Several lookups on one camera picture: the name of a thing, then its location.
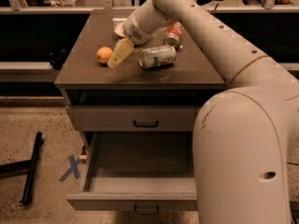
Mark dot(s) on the black metal stand left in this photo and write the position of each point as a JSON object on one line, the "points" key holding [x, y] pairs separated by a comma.
{"points": [[27, 167]]}

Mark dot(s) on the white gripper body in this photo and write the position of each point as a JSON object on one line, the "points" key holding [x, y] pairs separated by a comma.
{"points": [[133, 32]]}

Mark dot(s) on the red soda can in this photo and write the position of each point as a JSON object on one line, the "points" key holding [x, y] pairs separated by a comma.
{"points": [[173, 34]]}

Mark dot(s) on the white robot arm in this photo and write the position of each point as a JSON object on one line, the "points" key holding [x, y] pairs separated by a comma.
{"points": [[241, 135]]}

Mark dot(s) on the white ceramic bowl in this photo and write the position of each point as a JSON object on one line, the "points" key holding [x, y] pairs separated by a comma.
{"points": [[118, 30]]}

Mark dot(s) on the black clamp on rail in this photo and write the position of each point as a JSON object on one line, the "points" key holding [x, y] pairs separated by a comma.
{"points": [[57, 60]]}

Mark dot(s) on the closed grey top drawer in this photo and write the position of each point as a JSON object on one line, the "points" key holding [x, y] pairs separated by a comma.
{"points": [[131, 118]]}

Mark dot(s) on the open grey middle drawer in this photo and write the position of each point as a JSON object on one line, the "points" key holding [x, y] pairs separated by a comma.
{"points": [[142, 172]]}

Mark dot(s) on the orange fruit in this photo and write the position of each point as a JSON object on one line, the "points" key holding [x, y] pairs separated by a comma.
{"points": [[103, 54]]}

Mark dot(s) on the blue tape cross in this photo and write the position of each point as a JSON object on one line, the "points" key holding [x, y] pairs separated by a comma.
{"points": [[72, 170]]}

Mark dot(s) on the grey drawer cabinet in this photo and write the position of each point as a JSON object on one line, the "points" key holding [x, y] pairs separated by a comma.
{"points": [[189, 81]]}

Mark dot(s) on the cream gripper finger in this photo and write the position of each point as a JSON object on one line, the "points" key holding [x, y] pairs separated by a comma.
{"points": [[123, 48]]}

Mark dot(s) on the white green soda can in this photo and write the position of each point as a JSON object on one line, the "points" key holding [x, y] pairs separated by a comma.
{"points": [[157, 56]]}

